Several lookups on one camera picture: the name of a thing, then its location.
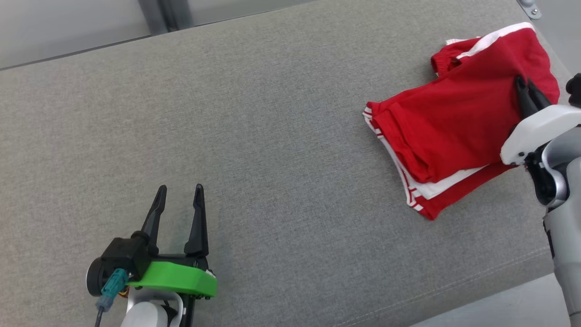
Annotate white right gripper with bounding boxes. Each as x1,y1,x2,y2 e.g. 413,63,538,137
500,75,581,166

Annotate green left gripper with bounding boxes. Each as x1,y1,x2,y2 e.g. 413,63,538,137
127,183,217,300

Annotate red shorts with white trim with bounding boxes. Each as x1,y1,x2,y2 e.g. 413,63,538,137
430,22,561,105

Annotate red jersey with white sleeves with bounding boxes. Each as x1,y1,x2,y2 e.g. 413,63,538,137
362,68,527,222

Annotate black left cable teal plug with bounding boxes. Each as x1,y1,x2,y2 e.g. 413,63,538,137
94,268,129,327

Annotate grey double metal partition post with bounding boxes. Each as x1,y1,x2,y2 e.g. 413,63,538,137
138,0,192,35

